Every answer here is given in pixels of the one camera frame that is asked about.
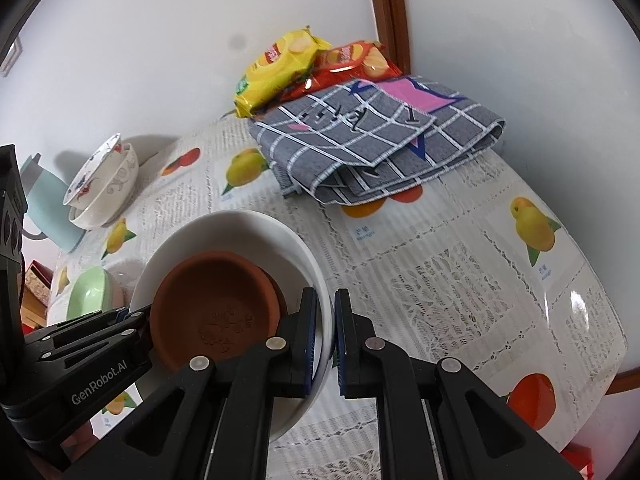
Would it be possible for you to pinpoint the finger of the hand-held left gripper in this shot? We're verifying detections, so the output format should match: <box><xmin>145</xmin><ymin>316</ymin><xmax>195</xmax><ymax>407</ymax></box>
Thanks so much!
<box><xmin>30</xmin><ymin>304</ymin><xmax>153</xmax><ymax>363</ymax></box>
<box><xmin>22</xmin><ymin>308</ymin><xmax>127</xmax><ymax>343</ymax></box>

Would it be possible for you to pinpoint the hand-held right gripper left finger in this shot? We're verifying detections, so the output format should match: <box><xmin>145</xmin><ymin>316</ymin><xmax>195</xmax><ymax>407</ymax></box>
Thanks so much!
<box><xmin>62</xmin><ymin>287</ymin><xmax>321</xmax><ymax>480</ymax></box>

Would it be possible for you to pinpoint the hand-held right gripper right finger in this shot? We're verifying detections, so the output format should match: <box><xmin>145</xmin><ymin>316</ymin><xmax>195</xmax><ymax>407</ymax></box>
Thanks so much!
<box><xmin>333</xmin><ymin>288</ymin><xmax>584</xmax><ymax>480</ymax></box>

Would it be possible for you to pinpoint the green plate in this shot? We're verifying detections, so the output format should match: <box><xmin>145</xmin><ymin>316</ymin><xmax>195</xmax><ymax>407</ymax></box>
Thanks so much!
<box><xmin>66</xmin><ymin>266</ymin><xmax>114</xmax><ymax>322</ymax></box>

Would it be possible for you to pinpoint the brown clay saucer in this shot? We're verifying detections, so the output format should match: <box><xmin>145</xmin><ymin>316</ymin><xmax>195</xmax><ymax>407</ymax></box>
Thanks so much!
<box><xmin>255</xmin><ymin>267</ymin><xmax>290</xmax><ymax>322</ymax></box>
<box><xmin>149</xmin><ymin>252</ymin><xmax>281</xmax><ymax>374</ymax></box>

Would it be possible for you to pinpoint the large white bowl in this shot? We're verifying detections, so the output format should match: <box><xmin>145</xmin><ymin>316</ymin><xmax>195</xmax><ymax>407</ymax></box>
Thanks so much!
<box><xmin>129</xmin><ymin>210</ymin><xmax>335</xmax><ymax>444</ymax></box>

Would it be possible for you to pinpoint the brown cardboard box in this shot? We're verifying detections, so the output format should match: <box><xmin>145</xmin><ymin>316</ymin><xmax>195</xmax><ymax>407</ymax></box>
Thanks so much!
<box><xmin>20</xmin><ymin>267</ymin><xmax>53</xmax><ymax>322</ymax></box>

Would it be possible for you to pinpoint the light blue kettle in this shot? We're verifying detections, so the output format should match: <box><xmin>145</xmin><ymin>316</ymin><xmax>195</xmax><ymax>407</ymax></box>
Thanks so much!
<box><xmin>19</xmin><ymin>154</ymin><xmax>87</xmax><ymax>254</ymax></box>

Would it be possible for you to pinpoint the white bowl grey scroll pattern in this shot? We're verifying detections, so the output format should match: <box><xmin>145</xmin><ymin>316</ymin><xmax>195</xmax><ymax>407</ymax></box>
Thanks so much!
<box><xmin>68</xmin><ymin>143</ymin><xmax>140</xmax><ymax>231</ymax></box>

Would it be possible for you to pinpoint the blue floral bowl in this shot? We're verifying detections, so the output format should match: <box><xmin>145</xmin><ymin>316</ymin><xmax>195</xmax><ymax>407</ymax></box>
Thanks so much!
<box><xmin>62</xmin><ymin>133</ymin><xmax>124</xmax><ymax>211</ymax></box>

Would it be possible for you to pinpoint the grey checkered cloth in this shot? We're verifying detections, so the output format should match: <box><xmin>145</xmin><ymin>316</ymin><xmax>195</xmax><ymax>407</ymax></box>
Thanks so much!
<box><xmin>248</xmin><ymin>75</ymin><xmax>507</xmax><ymax>206</ymax></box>

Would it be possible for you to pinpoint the red object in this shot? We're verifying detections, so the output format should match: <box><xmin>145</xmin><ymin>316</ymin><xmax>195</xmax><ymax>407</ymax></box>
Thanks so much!
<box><xmin>560</xmin><ymin>442</ymin><xmax>599</xmax><ymax>480</ymax></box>

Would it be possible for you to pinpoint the yellow chip bag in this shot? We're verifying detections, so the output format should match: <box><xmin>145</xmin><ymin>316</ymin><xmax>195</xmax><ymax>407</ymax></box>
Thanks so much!
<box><xmin>233</xmin><ymin>30</ymin><xmax>334</xmax><ymax>120</ymax></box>

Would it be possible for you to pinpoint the red chip bag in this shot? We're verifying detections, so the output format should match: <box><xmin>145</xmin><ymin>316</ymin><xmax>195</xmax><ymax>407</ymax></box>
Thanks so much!
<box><xmin>279</xmin><ymin>40</ymin><xmax>404</xmax><ymax>107</ymax></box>

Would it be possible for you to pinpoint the white wall socket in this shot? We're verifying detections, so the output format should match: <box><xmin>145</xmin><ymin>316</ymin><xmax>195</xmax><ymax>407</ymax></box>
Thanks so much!
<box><xmin>0</xmin><ymin>37</ymin><xmax>24</xmax><ymax>79</ymax></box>

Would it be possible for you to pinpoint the wooden door frame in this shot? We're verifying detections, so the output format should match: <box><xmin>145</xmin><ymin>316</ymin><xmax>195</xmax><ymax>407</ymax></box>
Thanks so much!
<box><xmin>363</xmin><ymin>0</ymin><xmax>412</xmax><ymax>77</ymax></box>

